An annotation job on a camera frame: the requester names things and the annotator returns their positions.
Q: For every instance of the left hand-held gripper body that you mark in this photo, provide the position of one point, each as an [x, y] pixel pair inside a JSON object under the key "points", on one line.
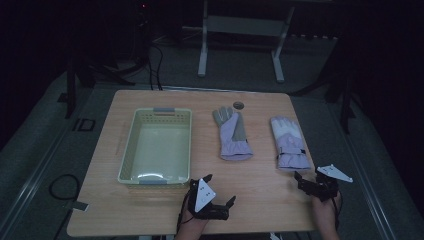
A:
{"points": [[204, 196]]}

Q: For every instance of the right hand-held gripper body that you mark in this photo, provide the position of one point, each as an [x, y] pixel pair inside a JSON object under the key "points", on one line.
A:
{"points": [[325, 188]]}

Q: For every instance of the lavender and white ski glove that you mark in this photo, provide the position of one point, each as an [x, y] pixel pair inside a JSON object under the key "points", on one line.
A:
{"points": [[290, 143]]}

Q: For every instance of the lavender glove with grey palm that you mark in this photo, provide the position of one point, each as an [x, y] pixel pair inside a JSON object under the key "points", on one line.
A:
{"points": [[230, 140]]}

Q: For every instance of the pale green plastic basket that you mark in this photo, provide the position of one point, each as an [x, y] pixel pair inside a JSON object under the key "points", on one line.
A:
{"points": [[160, 150]]}

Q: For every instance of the person's right hand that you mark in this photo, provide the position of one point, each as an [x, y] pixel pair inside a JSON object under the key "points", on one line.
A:
{"points": [[326, 216]]}

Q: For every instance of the person's left hand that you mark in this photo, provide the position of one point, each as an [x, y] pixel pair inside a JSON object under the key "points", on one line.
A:
{"points": [[190, 228]]}

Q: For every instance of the black tripod stand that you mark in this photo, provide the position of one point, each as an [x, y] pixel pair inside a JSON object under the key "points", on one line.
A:
{"points": [[70, 86], [346, 106]]}

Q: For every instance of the grey round table grommet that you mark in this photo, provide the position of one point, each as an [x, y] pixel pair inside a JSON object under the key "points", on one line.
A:
{"points": [[238, 105]]}

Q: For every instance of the grey tape strip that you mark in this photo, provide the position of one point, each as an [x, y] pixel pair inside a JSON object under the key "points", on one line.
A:
{"points": [[80, 206]]}

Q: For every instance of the white metal stand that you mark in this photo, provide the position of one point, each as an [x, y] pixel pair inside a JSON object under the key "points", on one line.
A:
{"points": [[240, 25]]}

